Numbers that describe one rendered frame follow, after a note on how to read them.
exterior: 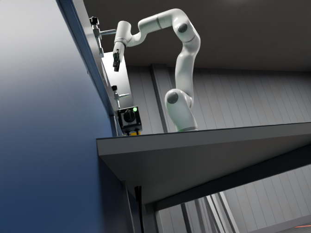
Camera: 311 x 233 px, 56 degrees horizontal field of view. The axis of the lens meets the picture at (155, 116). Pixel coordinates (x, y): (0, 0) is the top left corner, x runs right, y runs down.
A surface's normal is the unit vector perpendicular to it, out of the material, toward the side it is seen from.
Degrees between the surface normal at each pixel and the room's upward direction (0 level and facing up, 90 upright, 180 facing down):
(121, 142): 90
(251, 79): 90
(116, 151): 90
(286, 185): 90
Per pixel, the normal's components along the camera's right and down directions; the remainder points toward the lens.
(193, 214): 0.39, -0.39
